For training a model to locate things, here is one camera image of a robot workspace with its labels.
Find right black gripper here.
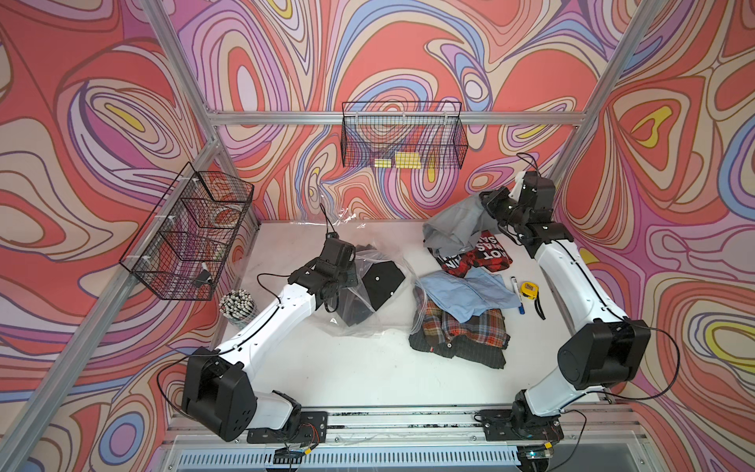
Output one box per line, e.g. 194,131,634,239
480,185,528,229

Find black button shirt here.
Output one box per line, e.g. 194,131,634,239
336,245,406,328

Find red black buffalo plaid shirt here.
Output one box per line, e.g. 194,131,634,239
435,230,513,278

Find clear plastic vacuum bag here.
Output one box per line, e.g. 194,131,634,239
288,219,428,337

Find light blue shirt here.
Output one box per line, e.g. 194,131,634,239
419,267,520,323

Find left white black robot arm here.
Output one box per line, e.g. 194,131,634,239
180,234,358,442

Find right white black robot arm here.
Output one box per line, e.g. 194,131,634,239
480,171,651,423

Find yellow tape measure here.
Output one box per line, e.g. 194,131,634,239
520,281,546,321

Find blue white marker pen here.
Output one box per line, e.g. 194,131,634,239
510,277,526,315

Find bundle of white sticks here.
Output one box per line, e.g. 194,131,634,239
219,289,259,330

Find yellow sticky note blocks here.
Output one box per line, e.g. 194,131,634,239
373,151,423,170

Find black wire basket back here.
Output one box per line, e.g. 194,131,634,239
340,98,469,170

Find black wire basket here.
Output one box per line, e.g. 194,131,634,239
340,98,469,170
119,163,255,301

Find black wire basket left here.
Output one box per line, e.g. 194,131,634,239
119,163,255,301

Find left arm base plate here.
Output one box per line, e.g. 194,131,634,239
247,410,328,446

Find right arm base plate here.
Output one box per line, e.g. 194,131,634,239
473,408,564,444

